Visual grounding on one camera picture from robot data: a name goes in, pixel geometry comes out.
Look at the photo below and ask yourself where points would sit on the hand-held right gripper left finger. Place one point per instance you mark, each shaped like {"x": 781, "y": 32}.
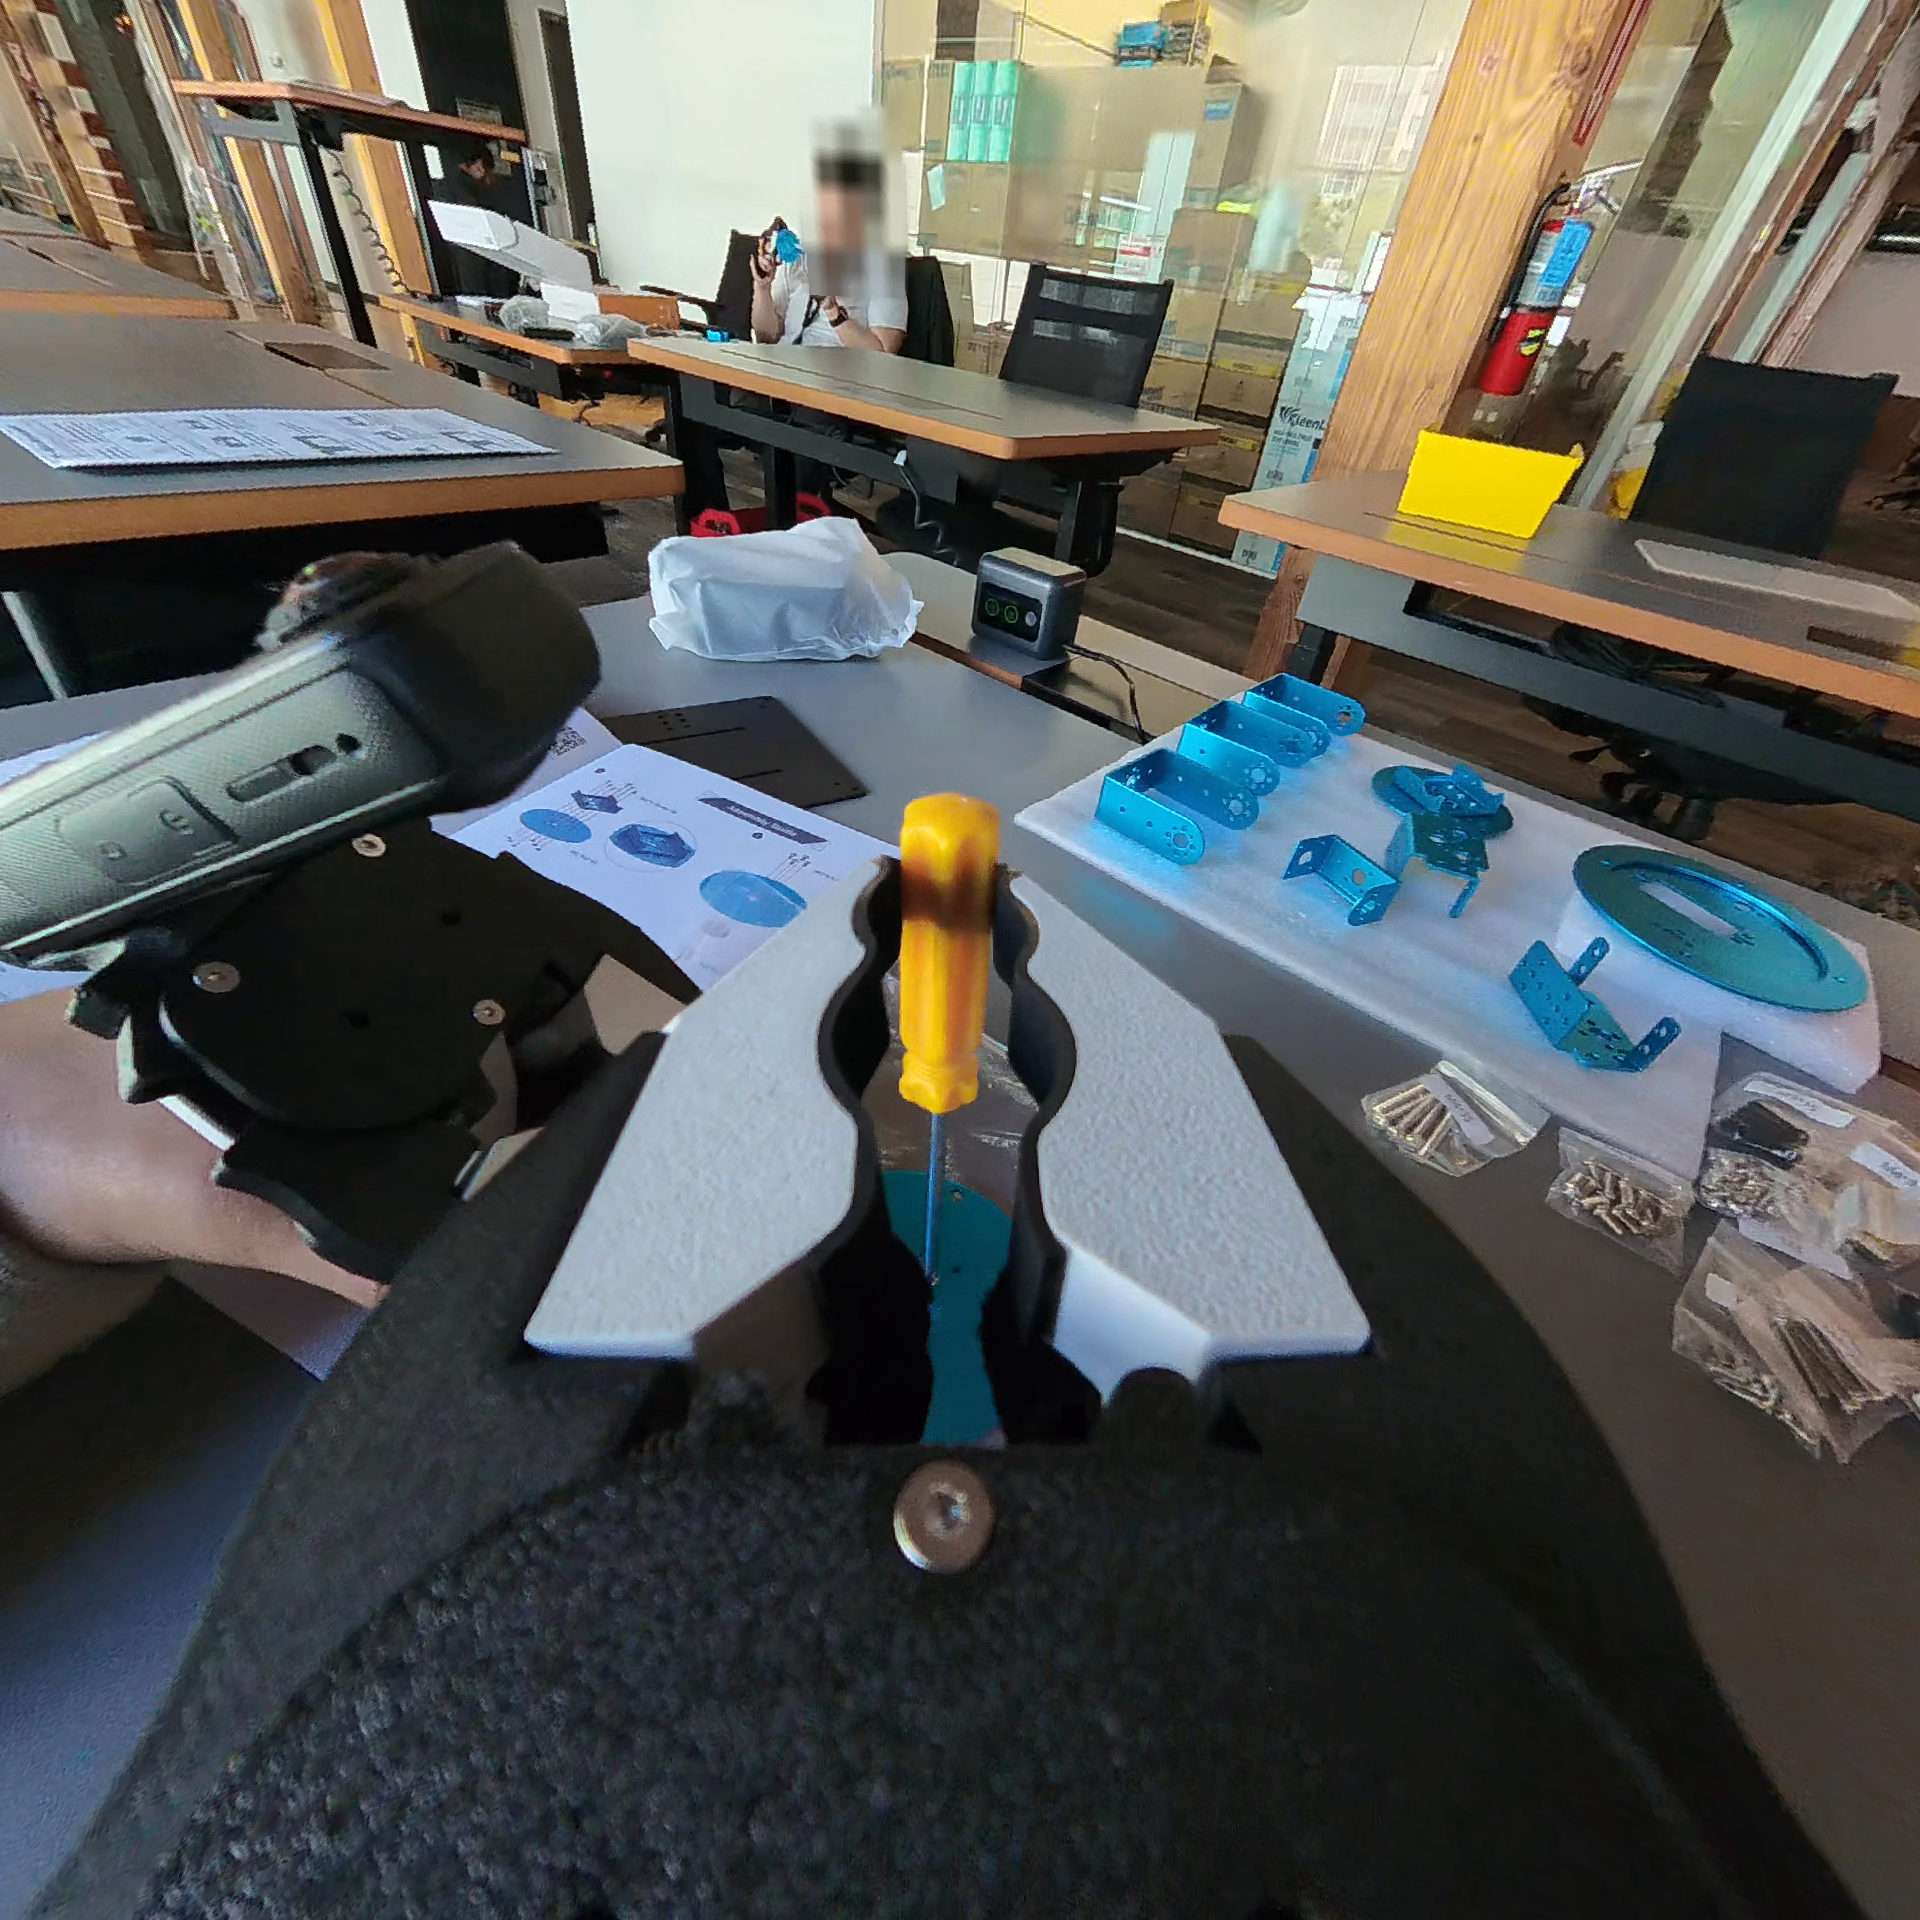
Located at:
{"x": 704, "y": 1170}

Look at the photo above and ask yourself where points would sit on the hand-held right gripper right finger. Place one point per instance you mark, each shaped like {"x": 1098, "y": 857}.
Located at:
{"x": 1201, "y": 1184}

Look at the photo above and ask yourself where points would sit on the blue round metal disc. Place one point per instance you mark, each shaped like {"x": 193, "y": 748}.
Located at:
{"x": 960, "y": 1350}

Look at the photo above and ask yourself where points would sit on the person's left forearm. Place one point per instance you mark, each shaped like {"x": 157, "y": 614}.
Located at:
{"x": 61, "y": 1320}

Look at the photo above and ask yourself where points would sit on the wood-edged office desk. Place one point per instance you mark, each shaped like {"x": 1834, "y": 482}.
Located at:
{"x": 151, "y": 360}
{"x": 1320, "y": 518}
{"x": 900, "y": 383}

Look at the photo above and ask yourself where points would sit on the raised standing desk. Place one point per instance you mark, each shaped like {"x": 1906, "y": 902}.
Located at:
{"x": 344, "y": 104}

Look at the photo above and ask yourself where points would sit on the person's left hand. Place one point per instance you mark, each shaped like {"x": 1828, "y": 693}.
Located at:
{"x": 91, "y": 1155}

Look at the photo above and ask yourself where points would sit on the white foam sheet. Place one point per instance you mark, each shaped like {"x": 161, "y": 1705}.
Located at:
{"x": 1201, "y": 900}

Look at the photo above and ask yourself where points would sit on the white assembly instruction sheet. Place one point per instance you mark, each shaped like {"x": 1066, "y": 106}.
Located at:
{"x": 675, "y": 841}

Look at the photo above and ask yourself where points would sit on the black metal plate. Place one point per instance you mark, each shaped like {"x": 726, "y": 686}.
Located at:
{"x": 751, "y": 750}

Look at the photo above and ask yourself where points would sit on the printed paper sheet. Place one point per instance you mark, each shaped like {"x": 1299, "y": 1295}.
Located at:
{"x": 270, "y": 441}

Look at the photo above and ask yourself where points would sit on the white plastic-wrapped bundle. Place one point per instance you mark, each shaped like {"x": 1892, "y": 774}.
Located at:
{"x": 781, "y": 592}

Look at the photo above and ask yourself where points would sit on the pile of small screw bags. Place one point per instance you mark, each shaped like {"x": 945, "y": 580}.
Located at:
{"x": 1785, "y": 1320}

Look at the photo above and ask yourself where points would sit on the small grey charger device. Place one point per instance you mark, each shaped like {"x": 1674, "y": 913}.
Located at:
{"x": 1028, "y": 609}

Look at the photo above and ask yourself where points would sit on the yellow plastic bin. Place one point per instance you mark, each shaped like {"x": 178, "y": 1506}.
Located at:
{"x": 1485, "y": 489}

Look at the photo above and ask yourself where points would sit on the black office chair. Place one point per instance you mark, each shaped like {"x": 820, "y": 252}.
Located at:
{"x": 1088, "y": 338}
{"x": 1754, "y": 451}
{"x": 933, "y": 309}

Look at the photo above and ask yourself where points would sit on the red fire extinguisher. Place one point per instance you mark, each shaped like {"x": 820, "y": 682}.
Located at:
{"x": 1509, "y": 353}

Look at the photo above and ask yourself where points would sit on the wooden pillar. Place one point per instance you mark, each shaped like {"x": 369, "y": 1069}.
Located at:
{"x": 1471, "y": 224}

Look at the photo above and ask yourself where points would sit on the stack of cardboard boxes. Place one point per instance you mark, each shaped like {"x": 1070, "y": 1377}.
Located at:
{"x": 1080, "y": 135}

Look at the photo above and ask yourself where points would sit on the small blue U bracket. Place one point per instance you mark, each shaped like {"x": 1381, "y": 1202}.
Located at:
{"x": 1328, "y": 871}

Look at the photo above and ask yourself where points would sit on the blue metal U bracket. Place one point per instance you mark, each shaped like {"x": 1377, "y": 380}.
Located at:
{"x": 1274, "y": 723}
{"x": 1313, "y": 699}
{"x": 1222, "y": 750}
{"x": 1155, "y": 810}

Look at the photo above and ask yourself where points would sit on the wide blue perforated bracket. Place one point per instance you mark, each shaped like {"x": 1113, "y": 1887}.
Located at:
{"x": 1575, "y": 1012}

